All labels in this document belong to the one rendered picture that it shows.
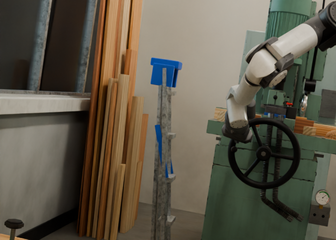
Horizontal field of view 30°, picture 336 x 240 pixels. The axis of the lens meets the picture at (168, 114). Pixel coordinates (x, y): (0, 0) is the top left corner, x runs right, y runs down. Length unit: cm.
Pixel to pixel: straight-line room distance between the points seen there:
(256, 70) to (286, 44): 13
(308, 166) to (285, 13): 67
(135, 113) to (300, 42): 220
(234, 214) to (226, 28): 267
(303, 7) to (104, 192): 178
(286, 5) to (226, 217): 96
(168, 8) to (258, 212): 286
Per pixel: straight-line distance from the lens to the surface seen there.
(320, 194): 268
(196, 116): 520
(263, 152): 253
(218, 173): 276
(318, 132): 287
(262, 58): 206
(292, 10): 282
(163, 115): 347
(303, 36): 211
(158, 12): 531
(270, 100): 283
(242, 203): 276
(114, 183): 397
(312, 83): 299
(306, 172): 273
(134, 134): 416
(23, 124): 334
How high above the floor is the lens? 103
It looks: 3 degrees down
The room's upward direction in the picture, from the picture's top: 9 degrees clockwise
